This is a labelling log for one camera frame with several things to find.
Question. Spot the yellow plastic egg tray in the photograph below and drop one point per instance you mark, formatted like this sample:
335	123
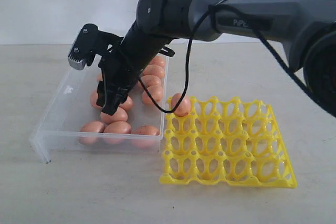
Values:
235	142

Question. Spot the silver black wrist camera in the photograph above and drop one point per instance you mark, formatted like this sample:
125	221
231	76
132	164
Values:
90	42

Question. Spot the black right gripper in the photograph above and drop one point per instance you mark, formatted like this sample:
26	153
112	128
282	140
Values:
121	68

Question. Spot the brown egg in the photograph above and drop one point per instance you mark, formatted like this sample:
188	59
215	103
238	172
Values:
156	91
99	77
119	115
184	107
144	131
118	127
158	60
127	105
93	100
150	80
91	127
154	70

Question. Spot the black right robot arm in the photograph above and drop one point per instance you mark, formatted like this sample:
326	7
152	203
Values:
305	28

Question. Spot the clear plastic container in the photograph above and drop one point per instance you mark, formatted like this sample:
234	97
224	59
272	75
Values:
70	109

